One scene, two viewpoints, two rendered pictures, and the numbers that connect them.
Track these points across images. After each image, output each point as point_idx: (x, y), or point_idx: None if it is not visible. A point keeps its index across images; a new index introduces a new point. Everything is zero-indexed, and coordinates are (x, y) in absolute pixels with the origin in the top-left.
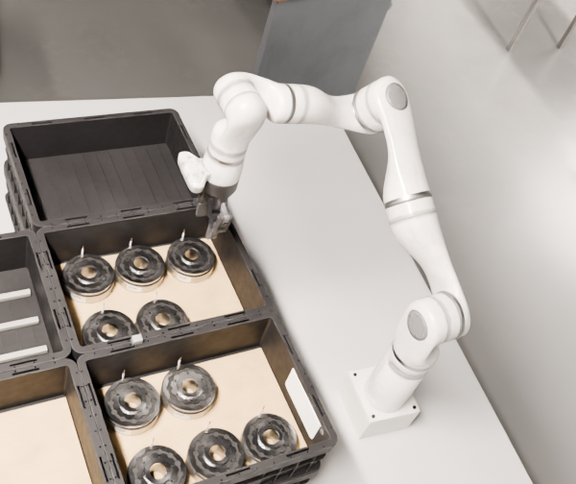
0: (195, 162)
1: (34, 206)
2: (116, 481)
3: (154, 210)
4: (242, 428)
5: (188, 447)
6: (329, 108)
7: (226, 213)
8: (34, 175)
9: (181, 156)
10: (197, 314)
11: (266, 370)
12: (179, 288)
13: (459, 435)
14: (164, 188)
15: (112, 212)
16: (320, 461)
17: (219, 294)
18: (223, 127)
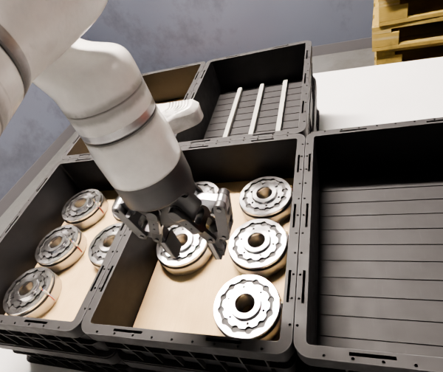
0: (162, 114)
1: (336, 133)
2: (75, 159)
3: (297, 240)
4: (63, 283)
5: (77, 228)
6: None
7: (121, 201)
8: None
9: (185, 100)
10: (181, 293)
11: None
12: (221, 286)
13: None
14: (416, 340)
15: (307, 195)
16: None
17: (190, 332)
18: (93, 43)
